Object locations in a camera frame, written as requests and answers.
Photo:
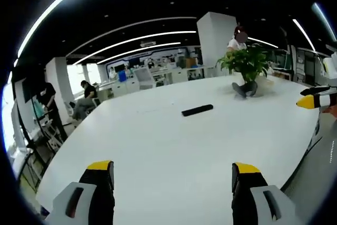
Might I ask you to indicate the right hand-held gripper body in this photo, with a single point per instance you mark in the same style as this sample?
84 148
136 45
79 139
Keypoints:
331 69

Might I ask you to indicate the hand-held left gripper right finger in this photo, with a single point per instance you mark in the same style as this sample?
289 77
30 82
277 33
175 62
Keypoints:
252 196

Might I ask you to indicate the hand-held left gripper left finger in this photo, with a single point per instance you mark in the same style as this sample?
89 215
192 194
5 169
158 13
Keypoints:
87 196

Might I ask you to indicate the black remote control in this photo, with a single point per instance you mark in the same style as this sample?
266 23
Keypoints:
197 110

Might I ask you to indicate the metal equipment rack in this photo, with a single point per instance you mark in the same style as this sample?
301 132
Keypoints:
39 140

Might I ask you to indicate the green potted plant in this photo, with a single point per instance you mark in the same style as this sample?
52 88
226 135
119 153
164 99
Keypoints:
245 67

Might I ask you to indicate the white square pillar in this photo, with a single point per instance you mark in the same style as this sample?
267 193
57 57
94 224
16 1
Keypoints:
216 40

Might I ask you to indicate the blue box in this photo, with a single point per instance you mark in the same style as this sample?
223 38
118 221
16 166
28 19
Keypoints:
122 76

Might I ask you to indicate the white office chair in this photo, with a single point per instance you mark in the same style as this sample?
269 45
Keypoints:
144 77

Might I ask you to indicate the white office desk row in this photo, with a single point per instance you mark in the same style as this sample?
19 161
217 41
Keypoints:
168 76

